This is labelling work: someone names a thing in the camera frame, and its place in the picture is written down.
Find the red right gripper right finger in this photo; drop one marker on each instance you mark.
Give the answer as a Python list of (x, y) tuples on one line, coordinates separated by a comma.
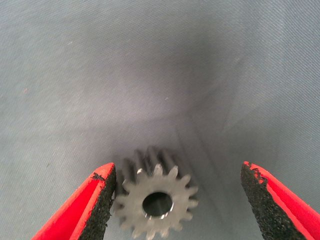
[(282, 215)]

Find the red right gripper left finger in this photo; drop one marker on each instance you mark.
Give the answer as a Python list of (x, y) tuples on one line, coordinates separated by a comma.
[(75, 217)]

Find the small steel gear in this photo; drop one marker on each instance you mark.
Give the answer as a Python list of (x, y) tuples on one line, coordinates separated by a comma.
[(135, 197)]

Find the dark grey table cloth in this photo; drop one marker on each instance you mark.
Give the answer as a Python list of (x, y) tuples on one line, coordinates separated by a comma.
[(100, 75)]

